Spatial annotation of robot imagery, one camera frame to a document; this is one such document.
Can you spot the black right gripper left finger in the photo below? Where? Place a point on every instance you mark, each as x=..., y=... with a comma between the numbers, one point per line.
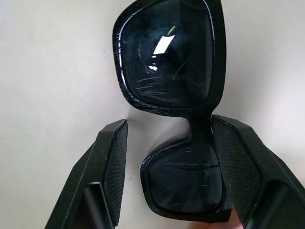
x=100, y=181

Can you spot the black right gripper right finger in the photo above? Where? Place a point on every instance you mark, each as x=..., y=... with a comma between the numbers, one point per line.
x=257, y=171

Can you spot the black sunglasses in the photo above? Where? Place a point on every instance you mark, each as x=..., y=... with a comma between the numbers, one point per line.
x=166, y=59

